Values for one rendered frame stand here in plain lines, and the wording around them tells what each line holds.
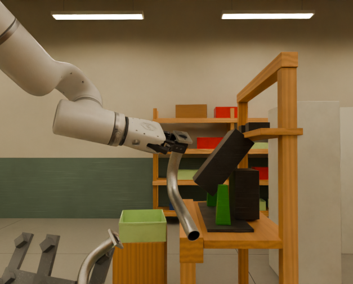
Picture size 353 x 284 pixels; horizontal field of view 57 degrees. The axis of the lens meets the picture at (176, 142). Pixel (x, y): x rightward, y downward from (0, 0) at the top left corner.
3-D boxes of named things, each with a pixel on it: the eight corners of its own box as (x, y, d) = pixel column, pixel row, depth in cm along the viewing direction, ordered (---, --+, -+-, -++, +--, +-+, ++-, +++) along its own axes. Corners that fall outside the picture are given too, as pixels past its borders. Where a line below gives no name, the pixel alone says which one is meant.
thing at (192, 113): (314, 226, 608) (313, 103, 613) (152, 225, 611) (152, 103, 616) (303, 220, 662) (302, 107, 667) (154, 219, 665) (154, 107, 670)
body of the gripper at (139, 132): (125, 126, 76) (169, 136, 80) (120, 108, 85) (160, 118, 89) (116, 152, 79) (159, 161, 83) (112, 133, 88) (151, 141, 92)
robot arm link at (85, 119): (105, 126, 87) (104, 151, 81) (53, 115, 82) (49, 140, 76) (115, 102, 82) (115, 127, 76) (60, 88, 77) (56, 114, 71)
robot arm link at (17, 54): (-7, 17, 70) (83, 110, 91) (-29, 56, 59) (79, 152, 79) (26, -4, 68) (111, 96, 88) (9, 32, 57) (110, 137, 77)
